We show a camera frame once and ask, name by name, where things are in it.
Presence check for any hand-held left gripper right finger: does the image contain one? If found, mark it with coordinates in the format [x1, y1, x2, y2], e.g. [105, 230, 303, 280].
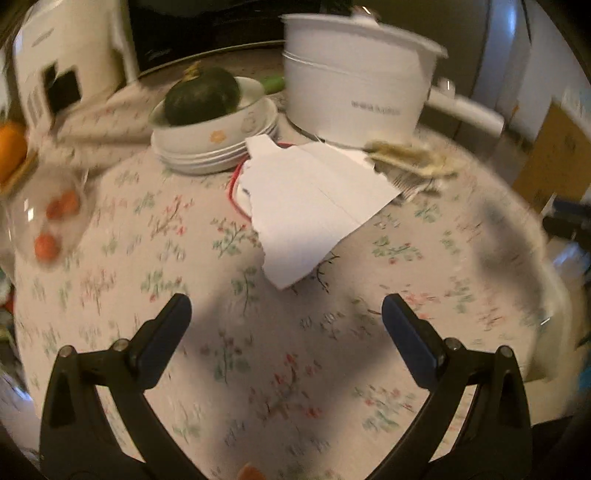
[365, 294, 534, 480]

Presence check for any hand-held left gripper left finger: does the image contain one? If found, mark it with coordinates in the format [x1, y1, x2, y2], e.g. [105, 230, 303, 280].
[39, 293, 208, 480]

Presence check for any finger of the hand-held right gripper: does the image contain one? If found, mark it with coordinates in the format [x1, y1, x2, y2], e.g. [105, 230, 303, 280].
[542, 195, 591, 243]

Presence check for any brown cardboard box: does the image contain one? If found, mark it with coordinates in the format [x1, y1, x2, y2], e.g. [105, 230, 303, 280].
[510, 102, 591, 213]

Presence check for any floral tablecloth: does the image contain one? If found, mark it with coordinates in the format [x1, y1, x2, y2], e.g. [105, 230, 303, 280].
[11, 69, 555, 480]

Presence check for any torn white paper sheet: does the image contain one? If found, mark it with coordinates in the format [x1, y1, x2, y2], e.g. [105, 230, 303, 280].
[235, 135, 402, 291]

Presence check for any clear plastic container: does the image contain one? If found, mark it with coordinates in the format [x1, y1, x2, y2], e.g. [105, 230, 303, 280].
[0, 164, 93, 268]

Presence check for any stack of white plates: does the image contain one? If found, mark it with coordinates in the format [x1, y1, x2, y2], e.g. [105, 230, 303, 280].
[151, 111, 280, 175]

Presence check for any stainless steel refrigerator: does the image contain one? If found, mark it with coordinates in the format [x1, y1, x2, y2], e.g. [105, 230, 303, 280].
[471, 0, 555, 116]

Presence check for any white patterned bowl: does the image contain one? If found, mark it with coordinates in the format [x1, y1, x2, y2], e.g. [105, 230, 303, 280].
[148, 76, 278, 151]

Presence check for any orange fruit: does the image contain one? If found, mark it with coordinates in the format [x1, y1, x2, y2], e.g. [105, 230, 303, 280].
[0, 121, 29, 185]

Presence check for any dark green squash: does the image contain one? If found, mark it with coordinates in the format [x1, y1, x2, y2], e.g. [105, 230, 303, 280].
[164, 62, 241, 126]

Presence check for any black microwave oven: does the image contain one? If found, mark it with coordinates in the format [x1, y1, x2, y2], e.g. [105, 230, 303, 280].
[127, 0, 287, 77]

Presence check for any white kitchen appliance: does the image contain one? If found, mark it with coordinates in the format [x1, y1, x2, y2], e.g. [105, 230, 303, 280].
[11, 0, 139, 125]

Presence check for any white electric pot with handle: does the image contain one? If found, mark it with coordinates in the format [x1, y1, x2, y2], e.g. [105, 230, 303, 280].
[281, 7, 506, 148]

